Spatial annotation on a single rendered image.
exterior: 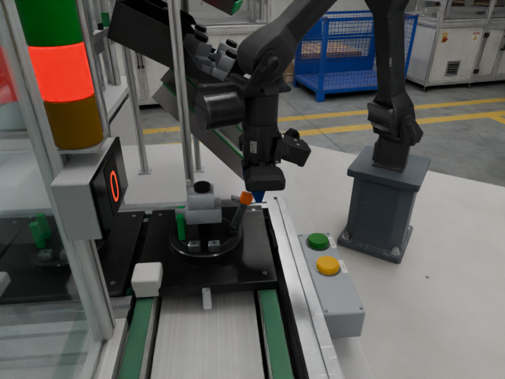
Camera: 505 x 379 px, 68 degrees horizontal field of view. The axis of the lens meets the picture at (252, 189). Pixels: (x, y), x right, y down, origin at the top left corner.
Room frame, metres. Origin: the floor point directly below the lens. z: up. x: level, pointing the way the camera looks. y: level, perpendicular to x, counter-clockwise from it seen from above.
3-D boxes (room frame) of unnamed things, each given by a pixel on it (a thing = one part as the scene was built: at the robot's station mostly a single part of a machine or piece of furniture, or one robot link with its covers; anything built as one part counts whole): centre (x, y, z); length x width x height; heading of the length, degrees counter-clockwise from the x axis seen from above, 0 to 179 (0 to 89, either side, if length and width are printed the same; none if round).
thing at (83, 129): (0.38, 0.19, 1.28); 0.05 x 0.05 x 0.05
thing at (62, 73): (0.38, 0.19, 1.33); 0.05 x 0.05 x 0.05
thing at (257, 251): (0.58, 0.09, 0.96); 0.24 x 0.24 x 0.02; 5
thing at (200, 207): (0.58, 0.10, 1.06); 0.08 x 0.04 x 0.07; 96
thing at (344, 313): (0.52, -0.13, 0.93); 0.21 x 0.07 x 0.06; 5
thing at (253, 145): (0.59, -0.01, 1.17); 0.19 x 0.06 x 0.08; 5
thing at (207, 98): (0.57, 0.02, 1.27); 0.12 x 0.08 x 0.11; 117
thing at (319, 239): (0.59, -0.13, 0.96); 0.04 x 0.04 x 0.02
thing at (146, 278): (0.47, 0.18, 0.97); 0.05 x 0.05 x 0.04; 5
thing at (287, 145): (0.60, -0.06, 1.16); 0.07 x 0.07 x 0.06; 7
